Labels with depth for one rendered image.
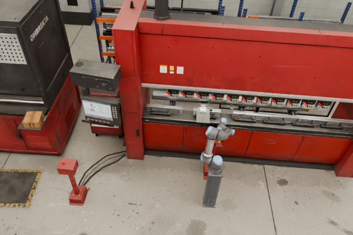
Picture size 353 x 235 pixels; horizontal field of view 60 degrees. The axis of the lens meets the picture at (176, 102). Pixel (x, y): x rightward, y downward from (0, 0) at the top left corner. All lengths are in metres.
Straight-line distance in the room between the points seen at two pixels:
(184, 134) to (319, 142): 1.94
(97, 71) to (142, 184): 2.00
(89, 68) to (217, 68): 1.52
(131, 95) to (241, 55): 1.45
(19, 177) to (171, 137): 2.31
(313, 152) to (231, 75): 1.88
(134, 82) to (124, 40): 0.59
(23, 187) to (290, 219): 3.78
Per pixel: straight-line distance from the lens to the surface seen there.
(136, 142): 4.61
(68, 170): 4.04
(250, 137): 4.58
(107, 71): 3.40
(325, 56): 3.97
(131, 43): 3.47
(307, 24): 3.88
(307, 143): 4.83
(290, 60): 3.88
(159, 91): 4.56
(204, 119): 4.16
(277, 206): 4.78
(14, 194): 5.03
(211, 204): 4.47
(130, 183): 4.71
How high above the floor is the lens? 3.97
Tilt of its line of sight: 43 degrees down
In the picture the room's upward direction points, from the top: 3 degrees clockwise
